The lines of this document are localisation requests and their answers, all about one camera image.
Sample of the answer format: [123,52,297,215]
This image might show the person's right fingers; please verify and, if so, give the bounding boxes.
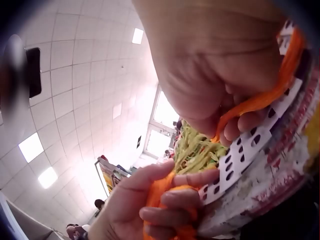
[219,85,266,148]

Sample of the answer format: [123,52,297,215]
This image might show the pile of yellow-green strings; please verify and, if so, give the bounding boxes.
[172,119,228,175]

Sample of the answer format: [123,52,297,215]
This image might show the person's left thumb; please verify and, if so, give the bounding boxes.
[150,159,221,187]

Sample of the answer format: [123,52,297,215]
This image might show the square ceiling lamp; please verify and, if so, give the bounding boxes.
[132,27,144,45]
[37,167,57,188]
[18,132,45,163]

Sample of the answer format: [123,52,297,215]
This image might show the white perforated card strip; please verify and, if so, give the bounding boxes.
[199,19,304,207]

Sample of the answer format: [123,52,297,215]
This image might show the red and white round drum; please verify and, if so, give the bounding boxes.
[197,47,320,240]

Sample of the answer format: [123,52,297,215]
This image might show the window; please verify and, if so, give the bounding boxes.
[144,85,181,160]

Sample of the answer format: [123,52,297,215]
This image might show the person's right hand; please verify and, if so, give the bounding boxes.
[132,0,288,148]

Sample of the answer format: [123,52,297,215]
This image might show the person's left fingers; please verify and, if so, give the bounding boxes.
[139,190,201,239]

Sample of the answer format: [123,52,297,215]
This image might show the orange plastic string bundle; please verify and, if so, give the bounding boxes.
[144,25,308,240]

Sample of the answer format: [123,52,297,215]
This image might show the colourful poster board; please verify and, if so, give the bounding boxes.
[94,154,132,198]

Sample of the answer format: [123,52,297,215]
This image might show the person's left hand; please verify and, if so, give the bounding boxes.
[89,159,221,240]

